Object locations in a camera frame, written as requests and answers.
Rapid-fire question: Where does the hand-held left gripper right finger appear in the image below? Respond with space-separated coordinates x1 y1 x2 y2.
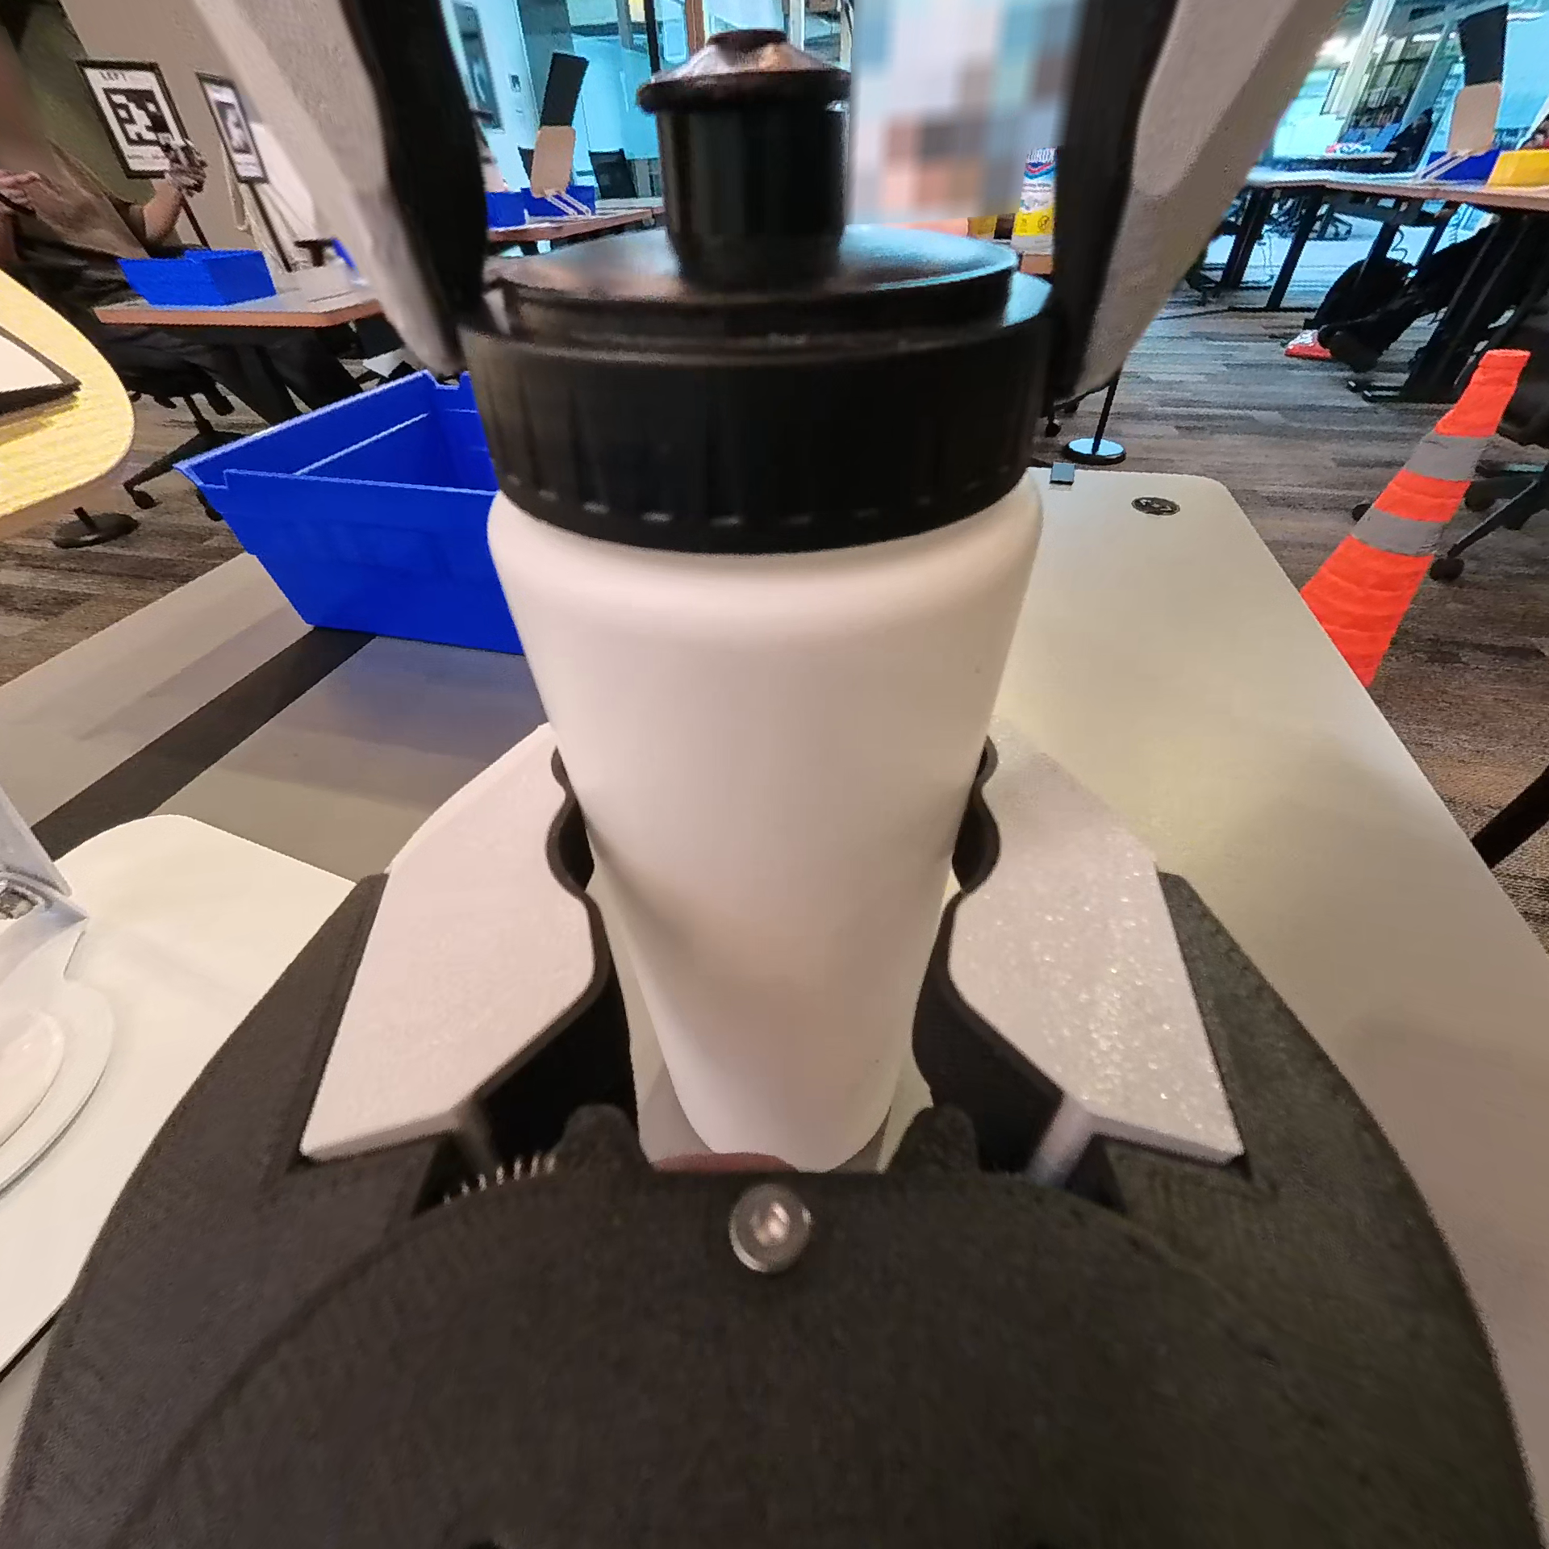
921 726 1249 1180

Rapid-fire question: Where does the black office chair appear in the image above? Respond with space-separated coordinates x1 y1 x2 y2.
1429 448 1549 588
50 328 257 549

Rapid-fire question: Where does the black round base pole stand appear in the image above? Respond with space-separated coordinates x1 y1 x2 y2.
1066 363 1131 468

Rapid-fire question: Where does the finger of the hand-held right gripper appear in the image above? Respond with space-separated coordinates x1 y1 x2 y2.
194 0 491 379
1042 0 1348 403

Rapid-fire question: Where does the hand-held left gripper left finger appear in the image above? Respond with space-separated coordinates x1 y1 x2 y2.
299 726 607 1169

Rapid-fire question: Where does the small blue plastic bin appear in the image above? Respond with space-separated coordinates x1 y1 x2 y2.
120 247 279 309

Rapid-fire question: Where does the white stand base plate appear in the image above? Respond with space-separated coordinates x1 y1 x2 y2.
0 817 360 1372

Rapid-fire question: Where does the orange traffic cone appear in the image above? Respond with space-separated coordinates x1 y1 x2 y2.
1300 348 1535 689

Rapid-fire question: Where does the printed tag sign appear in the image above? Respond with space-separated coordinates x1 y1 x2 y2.
83 60 201 180
200 73 273 186

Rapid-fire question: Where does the wooden display board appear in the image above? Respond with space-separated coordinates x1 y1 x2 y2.
0 271 137 542

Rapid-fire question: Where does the wooden top desk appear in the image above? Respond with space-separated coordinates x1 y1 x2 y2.
93 267 401 418
1240 169 1549 407

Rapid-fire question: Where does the white stand post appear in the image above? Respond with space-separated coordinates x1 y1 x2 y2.
0 787 89 975

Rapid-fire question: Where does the clear round stand foot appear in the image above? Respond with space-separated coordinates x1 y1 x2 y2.
0 968 118 1193

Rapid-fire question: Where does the black slanted stand leg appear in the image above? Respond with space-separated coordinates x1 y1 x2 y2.
1468 765 1549 870

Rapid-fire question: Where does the black bottle lid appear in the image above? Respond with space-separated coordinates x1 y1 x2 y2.
458 29 1063 555

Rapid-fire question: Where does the white bottle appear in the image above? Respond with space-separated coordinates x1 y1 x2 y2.
487 472 1050 1171

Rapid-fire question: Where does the black backpack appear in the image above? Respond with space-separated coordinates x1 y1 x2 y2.
1308 254 1418 341

